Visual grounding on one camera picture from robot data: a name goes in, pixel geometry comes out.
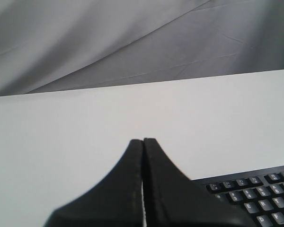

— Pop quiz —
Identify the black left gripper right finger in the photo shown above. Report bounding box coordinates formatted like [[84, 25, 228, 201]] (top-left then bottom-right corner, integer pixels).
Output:
[[143, 138, 252, 227]]

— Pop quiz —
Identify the black acer keyboard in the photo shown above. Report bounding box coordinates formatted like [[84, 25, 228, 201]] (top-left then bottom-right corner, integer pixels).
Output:
[[194, 166, 284, 227]]

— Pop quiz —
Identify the grey backdrop cloth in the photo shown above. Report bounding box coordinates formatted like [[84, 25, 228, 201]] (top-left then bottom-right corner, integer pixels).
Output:
[[0, 0, 284, 96]]

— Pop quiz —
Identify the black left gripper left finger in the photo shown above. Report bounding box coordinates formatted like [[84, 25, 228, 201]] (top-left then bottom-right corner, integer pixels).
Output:
[[45, 140, 142, 227]]

